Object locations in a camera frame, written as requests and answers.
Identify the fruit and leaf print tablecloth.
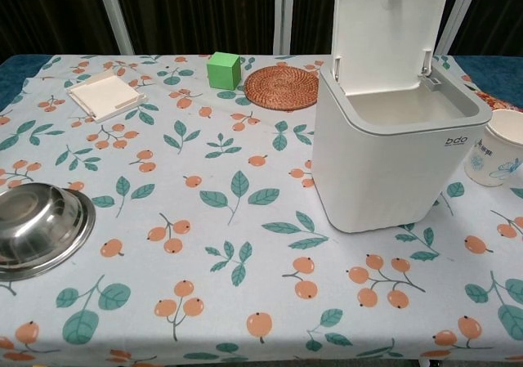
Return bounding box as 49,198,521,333
0,52,523,367

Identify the round woven rattan coaster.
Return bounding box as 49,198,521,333
244,65,320,111

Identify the white printed paper cup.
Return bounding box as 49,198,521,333
464,109,523,187

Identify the green cube block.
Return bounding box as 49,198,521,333
206,51,241,91

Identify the dark curtain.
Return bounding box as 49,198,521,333
0,0,523,60

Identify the white metal frame post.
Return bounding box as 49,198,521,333
272,0,295,56
94,0,136,56
444,0,485,56

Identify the white flat plastic holder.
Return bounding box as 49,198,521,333
65,71,147,123

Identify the stainless steel bowl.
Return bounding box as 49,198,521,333
0,182,96,282

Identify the white trash bin lid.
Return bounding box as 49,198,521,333
311,0,489,235

